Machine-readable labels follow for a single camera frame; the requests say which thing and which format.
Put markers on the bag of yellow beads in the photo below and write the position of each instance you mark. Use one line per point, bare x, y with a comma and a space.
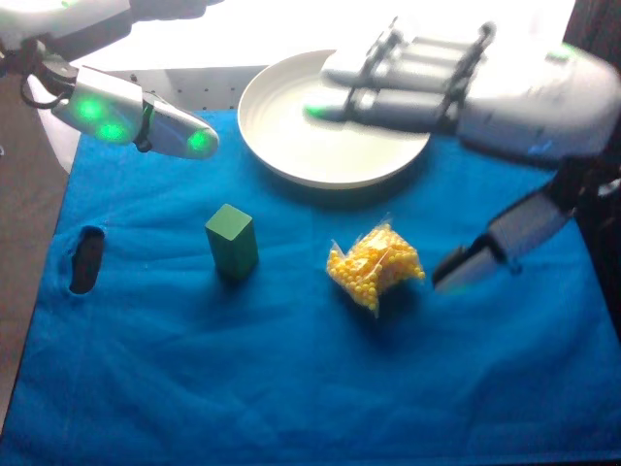
376, 267

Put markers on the white round plate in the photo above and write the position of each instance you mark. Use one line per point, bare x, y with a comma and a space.
310, 150

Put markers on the blue cloth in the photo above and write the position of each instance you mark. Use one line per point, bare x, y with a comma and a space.
310, 378

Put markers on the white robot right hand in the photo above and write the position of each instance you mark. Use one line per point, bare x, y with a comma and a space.
533, 107

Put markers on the green cube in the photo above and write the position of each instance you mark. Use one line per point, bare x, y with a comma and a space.
233, 242

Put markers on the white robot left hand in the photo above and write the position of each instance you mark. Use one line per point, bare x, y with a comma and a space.
111, 111

